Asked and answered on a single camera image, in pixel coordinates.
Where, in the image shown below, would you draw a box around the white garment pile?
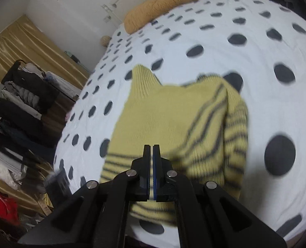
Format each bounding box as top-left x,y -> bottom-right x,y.
0,147 -> 27,190

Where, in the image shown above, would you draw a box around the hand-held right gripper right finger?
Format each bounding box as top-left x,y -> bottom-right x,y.
152,145 -> 286,248

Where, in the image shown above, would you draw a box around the orange pillow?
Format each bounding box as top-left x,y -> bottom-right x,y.
123,0 -> 205,35

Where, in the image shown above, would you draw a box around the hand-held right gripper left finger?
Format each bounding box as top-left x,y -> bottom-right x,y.
18,145 -> 152,248

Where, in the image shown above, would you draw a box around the gold curtain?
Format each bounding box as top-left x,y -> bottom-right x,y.
0,15 -> 92,89

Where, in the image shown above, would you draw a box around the red bag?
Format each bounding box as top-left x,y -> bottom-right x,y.
0,191 -> 21,226

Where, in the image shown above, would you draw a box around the grey puffer jacket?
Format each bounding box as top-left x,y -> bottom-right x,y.
0,82 -> 42,117

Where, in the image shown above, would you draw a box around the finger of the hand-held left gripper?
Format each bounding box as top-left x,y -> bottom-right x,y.
43,167 -> 72,207

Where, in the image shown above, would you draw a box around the yellow striped zip sweater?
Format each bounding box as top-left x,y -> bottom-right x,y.
99,66 -> 249,226

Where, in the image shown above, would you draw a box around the white polka-dot bed cover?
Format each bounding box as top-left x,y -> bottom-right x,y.
53,0 -> 306,244

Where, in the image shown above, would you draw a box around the dark hanging clothes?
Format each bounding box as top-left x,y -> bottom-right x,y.
0,100 -> 56,157

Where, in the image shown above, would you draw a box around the white striped hanging shirt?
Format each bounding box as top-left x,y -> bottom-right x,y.
44,71 -> 81,101

